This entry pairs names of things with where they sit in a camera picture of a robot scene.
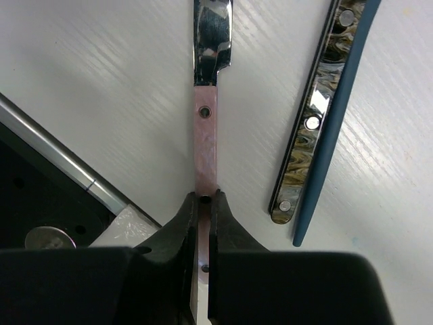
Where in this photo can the knife with pink handle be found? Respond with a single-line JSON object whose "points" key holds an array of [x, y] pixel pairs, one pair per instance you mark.
{"points": [[212, 45]]}

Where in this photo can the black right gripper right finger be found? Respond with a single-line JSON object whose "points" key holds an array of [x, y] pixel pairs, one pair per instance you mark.
{"points": [[249, 284]]}

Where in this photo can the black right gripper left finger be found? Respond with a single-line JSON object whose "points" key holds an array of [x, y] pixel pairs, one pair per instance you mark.
{"points": [[147, 284]]}

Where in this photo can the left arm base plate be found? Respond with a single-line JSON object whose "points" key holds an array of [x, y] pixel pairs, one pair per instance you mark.
{"points": [[41, 207]]}

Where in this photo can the dark blue plastic knife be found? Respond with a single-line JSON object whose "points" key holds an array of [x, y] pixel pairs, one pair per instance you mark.
{"points": [[332, 126]]}

